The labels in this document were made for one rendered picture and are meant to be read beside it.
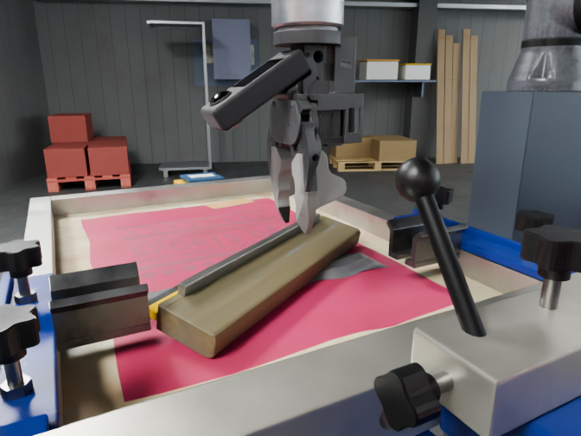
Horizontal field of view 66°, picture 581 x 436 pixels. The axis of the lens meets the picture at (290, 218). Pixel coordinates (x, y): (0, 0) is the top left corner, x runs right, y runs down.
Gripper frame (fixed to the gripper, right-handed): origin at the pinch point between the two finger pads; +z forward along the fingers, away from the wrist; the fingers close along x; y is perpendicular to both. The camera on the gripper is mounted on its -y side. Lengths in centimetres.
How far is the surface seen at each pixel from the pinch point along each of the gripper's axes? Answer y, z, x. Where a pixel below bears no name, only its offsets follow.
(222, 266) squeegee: -7.7, 5.4, 2.4
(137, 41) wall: 108, -80, 714
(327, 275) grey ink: 8.1, 10.7, 4.6
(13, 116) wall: -66, 22, 647
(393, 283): 15.0, 11.0, -1.2
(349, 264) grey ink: 12.5, 10.2, 5.6
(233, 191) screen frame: 14, 10, 56
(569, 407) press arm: 0.0, 2.2, -33.0
